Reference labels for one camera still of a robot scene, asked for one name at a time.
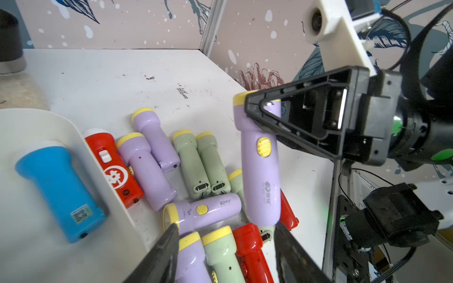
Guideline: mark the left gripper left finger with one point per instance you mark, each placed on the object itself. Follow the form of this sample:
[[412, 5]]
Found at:
[[159, 265]]

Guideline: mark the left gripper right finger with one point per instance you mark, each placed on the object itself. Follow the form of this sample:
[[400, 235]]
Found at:
[[294, 265]]

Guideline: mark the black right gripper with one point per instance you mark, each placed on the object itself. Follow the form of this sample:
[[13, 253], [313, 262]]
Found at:
[[307, 115]]

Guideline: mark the blue flashlight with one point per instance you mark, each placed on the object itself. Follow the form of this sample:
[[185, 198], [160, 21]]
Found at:
[[49, 166]]

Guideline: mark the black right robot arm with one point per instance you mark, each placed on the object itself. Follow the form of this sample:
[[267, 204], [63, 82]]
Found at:
[[422, 132]]

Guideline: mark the white rectangular storage tray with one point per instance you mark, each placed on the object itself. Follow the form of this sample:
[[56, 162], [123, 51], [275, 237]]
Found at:
[[33, 247]]

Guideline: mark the purple flashlight lying across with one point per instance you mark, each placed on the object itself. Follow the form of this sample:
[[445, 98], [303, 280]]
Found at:
[[191, 216]]

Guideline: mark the green flashlight lower left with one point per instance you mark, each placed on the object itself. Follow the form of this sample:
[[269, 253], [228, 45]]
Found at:
[[220, 250]]

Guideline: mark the red flashlight with white logo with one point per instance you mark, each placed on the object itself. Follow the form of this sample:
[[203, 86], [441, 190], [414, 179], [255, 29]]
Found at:
[[118, 175]]

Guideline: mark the green flashlight lower right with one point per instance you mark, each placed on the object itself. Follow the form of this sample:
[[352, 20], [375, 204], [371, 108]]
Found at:
[[236, 183]]

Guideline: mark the green flashlight right of pair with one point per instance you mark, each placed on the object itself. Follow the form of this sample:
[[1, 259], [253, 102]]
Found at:
[[207, 148]]

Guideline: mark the green flashlight of pair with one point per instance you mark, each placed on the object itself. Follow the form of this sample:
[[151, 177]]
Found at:
[[207, 148], [193, 170]]

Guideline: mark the purple flashlight beside red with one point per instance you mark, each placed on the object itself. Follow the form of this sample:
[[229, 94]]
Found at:
[[137, 153]]

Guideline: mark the green flashlight left of pair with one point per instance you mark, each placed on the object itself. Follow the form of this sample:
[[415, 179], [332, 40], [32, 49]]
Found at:
[[193, 170]]

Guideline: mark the tall purple flashlight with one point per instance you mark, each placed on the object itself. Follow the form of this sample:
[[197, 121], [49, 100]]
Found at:
[[147, 122]]

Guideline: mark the black cap spice grinder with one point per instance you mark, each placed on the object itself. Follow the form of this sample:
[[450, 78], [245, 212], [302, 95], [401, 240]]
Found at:
[[18, 89]]

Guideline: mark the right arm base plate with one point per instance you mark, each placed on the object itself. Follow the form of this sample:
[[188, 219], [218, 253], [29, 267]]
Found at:
[[403, 215]]

